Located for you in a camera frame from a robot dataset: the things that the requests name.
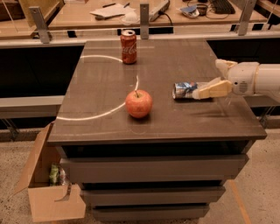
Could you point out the green snack bag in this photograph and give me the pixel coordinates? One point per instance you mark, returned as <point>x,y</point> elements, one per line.
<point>54,175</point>

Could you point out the open cardboard box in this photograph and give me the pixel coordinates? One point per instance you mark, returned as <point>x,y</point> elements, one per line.
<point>48,203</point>

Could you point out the white paper sheets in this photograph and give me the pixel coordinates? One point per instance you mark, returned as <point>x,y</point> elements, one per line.
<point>112,11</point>

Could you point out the middle metal bracket post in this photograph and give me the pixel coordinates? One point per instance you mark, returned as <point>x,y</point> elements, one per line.
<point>144,21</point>

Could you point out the metal bracket post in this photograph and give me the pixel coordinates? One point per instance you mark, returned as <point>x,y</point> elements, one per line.
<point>247,8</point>
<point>40,23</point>
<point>144,21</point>

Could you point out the right metal bracket post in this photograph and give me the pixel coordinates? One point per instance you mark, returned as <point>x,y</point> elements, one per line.
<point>247,8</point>

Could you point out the black keyboard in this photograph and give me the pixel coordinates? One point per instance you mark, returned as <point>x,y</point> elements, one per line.
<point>222,7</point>

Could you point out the blue white packet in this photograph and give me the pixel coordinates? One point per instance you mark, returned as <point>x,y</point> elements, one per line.
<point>190,11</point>

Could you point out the grey drawer cabinet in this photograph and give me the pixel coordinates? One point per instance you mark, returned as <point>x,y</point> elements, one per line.
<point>174,162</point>

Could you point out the red coca-cola can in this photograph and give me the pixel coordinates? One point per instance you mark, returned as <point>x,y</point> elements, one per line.
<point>129,46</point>

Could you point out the white power strip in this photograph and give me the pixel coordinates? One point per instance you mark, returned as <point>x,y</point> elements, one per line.
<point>156,11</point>

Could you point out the silver blue redbull can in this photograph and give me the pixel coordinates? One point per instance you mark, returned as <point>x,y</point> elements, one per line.
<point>184,90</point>

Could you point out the red apple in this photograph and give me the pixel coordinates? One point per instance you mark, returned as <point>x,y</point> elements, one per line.
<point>138,103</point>

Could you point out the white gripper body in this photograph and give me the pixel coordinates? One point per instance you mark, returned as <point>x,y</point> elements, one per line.
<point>242,77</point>

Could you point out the left metal bracket post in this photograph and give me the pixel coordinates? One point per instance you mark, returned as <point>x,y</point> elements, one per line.
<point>40,23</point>

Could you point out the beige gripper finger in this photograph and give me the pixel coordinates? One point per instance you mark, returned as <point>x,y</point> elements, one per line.
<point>224,65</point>
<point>212,89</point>

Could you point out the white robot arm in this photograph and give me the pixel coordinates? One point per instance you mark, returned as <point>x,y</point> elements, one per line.
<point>267,81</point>

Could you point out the black pen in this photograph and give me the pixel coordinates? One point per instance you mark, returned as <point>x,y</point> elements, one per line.
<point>108,5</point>

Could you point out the dark round tape roll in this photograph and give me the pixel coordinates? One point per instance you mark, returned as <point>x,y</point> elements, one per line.
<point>202,9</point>

